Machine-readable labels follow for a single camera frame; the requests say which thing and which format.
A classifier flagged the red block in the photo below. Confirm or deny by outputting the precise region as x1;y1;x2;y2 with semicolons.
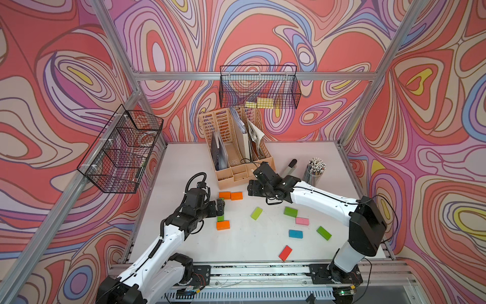
278;245;292;262

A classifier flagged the grey stapler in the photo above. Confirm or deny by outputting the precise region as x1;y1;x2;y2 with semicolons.
282;158;297;177

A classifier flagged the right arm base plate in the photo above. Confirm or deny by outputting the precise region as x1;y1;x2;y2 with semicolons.
309;263;363;286

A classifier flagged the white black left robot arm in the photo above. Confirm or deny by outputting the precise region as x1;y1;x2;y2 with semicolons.
95;182;225;303

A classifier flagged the beige plastic file organizer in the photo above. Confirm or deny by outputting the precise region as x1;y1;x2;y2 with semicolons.
198;108;276;190

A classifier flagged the teal block lower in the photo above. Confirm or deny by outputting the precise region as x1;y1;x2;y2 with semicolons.
289;229;303;239

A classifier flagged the black wire basket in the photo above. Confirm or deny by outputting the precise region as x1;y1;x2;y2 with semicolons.
219;63;301;109
77;105;163;194

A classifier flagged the yellow sticky notes pad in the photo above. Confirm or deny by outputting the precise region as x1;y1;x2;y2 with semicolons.
244;98;275;109

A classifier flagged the black wire basket left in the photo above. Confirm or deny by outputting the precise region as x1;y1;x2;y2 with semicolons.
77;105;163;194

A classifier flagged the orange block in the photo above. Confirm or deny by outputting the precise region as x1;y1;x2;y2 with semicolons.
219;191;232;200
216;220;230;231
230;192;243;201

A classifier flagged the light green block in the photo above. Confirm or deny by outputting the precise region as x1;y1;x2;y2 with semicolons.
251;207;263;220

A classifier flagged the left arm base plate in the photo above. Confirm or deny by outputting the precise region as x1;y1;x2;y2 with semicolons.
178;265;211;287

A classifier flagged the black wire basket back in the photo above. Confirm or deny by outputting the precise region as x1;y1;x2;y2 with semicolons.
219;63;301;109

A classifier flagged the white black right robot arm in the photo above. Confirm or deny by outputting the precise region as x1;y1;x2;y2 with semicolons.
247;162;387;274

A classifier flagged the pink block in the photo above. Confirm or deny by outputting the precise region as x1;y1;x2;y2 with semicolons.
296;217;310;226

